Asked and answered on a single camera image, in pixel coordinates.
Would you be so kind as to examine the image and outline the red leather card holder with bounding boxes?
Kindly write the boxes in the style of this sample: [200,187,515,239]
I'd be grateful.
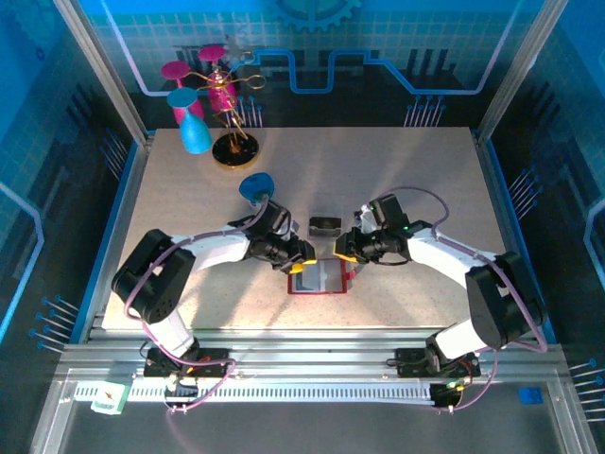
[286,256,356,296]

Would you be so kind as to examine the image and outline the white cup with blue lid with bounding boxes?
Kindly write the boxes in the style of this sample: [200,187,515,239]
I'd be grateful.
[238,172,276,212]

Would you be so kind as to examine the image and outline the blue glitter wine glass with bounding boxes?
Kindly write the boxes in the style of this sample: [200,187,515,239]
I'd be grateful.
[166,87,214,156]

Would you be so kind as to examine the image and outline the small black electronics box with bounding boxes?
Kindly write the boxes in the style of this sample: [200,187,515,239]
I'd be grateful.
[432,382,463,411]
[164,377,199,409]

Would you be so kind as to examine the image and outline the pink glitter wine glass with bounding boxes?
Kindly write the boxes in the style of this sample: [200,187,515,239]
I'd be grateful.
[160,60,205,128]
[197,44,238,114]

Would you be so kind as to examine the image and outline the green white tag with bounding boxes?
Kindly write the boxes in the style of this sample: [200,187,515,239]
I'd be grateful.
[90,382,131,416]

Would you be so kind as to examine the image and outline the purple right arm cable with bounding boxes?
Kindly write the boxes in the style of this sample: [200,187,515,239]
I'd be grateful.
[389,186,549,415]

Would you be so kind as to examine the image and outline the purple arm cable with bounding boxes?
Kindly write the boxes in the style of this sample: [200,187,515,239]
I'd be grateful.
[389,186,549,415]
[123,194,270,415]

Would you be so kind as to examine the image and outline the aluminium front rail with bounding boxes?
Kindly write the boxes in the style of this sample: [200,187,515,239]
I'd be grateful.
[56,328,566,379]

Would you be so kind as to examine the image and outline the gold wire glass rack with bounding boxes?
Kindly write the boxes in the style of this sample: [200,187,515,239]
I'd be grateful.
[181,56,268,172]

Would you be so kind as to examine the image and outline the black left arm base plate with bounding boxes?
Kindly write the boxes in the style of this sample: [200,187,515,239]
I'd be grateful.
[143,347,232,379]

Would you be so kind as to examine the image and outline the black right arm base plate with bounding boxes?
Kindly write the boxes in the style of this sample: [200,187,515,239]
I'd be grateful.
[394,347,483,379]

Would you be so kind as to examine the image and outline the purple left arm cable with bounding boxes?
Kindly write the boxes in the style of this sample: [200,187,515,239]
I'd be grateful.
[123,194,270,415]

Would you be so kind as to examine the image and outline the white slotted cable duct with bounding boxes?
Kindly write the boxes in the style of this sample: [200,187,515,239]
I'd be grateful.
[75,382,436,406]

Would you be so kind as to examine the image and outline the aluminium side rail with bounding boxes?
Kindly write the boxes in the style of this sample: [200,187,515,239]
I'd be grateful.
[472,127,559,345]
[70,130,157,344]

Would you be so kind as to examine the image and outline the aluminium frame post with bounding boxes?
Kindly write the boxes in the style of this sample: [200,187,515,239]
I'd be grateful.
[52,0,151,147]
[475,0,571,141]

